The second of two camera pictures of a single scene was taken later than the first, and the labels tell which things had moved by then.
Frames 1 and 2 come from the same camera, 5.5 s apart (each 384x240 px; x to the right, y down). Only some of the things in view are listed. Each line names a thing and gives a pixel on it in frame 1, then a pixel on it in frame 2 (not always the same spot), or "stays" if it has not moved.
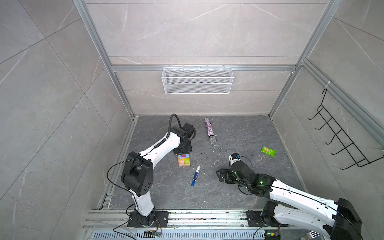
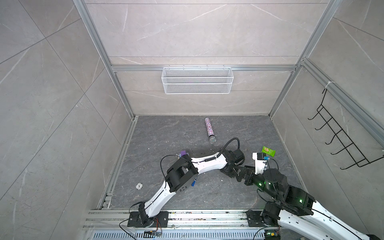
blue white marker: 197,170 stays
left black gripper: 178,151 to 239,171
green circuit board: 270,234 stays
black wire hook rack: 348,144 stays
